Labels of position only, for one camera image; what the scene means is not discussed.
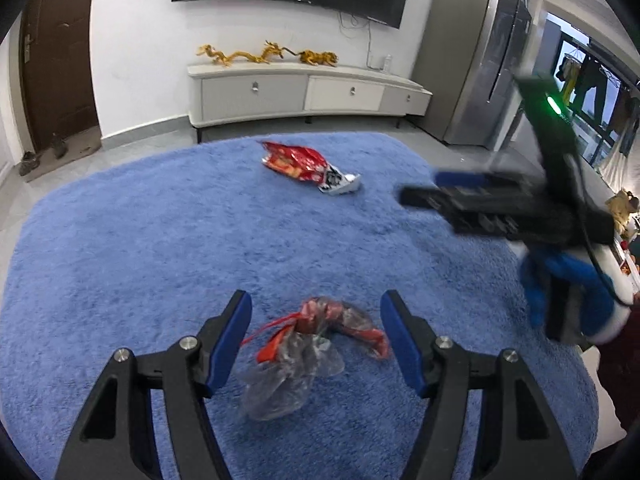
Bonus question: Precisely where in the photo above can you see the person's right hand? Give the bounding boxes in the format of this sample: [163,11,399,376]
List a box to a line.
[519,251,617,343]

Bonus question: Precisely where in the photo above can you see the white television cabinet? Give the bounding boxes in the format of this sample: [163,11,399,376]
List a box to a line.
[187,61,433,144]

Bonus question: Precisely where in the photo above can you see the short golden dragon ornament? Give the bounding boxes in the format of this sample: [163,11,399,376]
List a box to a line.
[299,50,340,68]

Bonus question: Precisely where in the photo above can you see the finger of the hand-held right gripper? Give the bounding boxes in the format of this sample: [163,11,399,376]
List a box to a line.
[396,185,506,236]
[434,170,543,192]

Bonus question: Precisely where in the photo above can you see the grey brown tall cabinet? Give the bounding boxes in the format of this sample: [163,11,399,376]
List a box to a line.
[411,0,496,142]

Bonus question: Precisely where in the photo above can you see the blue plush blanket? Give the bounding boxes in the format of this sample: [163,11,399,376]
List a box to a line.
[2,132,601,480]

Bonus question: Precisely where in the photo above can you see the brown wooden door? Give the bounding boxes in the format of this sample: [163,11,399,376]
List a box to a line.
[19,0,102,153]

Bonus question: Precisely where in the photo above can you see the brown doormat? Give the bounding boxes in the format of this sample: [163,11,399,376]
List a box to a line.
[22,127,103,182]

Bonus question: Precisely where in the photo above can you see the red clear plastic wrapper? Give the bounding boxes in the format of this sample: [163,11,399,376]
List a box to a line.
[295,310,391,362]

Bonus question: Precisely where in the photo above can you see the window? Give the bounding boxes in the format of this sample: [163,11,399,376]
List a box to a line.
[542,7,640,171]

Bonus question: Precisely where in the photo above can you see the long golden dragon ornament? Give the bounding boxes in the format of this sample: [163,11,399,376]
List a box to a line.
[196,40,297,67]

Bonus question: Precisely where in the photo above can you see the white wall cable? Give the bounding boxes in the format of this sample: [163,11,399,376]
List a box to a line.
[337,10,376,68]

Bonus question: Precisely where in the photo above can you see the clear plastic bag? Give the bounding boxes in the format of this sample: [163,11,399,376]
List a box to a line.
[239,327,346,422]

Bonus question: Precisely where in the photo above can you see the red chip bag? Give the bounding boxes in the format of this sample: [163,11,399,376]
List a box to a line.
[260,141,362,196]

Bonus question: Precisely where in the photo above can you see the grey refrigerator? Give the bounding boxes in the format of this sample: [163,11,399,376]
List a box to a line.
[442,0,534,151]

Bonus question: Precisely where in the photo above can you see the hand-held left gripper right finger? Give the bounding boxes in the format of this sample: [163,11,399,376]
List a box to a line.
[380,304,583,480]

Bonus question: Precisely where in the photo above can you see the yellow plush toy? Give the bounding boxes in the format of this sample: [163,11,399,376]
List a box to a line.
[605,187,640,228]

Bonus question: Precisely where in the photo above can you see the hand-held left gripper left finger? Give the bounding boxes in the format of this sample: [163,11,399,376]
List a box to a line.
[54,304,253,480]

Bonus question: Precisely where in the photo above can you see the hanging clothes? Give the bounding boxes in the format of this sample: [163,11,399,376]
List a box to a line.
[554,50,640,161]

